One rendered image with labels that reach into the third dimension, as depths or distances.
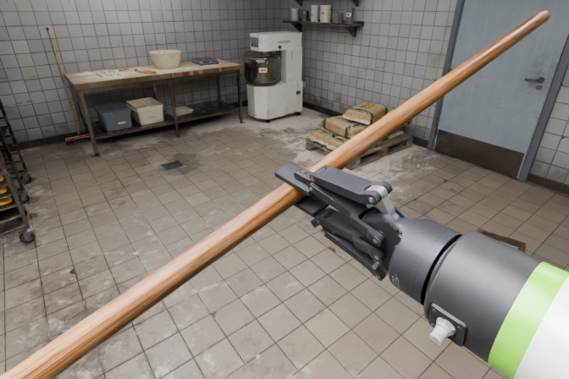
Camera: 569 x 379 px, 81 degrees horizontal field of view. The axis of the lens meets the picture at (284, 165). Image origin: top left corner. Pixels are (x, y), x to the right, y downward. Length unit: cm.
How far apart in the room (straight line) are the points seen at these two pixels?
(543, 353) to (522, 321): 2
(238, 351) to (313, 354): 41
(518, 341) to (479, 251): 6
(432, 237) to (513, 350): 10
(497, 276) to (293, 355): 182
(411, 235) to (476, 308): 8
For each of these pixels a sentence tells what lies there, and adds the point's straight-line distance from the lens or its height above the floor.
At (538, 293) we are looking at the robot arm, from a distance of 30.
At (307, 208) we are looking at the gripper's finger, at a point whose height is 147.
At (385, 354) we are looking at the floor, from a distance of 214.
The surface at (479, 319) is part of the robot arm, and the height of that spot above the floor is 150.
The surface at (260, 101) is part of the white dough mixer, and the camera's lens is 526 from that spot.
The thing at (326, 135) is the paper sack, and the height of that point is 27.
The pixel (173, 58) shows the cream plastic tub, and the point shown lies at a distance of 504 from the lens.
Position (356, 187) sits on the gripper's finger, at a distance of 35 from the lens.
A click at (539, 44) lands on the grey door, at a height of 137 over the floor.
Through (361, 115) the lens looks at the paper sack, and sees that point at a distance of 399.
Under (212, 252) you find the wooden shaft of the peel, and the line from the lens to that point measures 40.
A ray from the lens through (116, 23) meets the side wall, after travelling 540.
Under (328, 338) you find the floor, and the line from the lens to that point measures 214.
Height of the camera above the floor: 171
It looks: 26 degrees down
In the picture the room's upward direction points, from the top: straight up
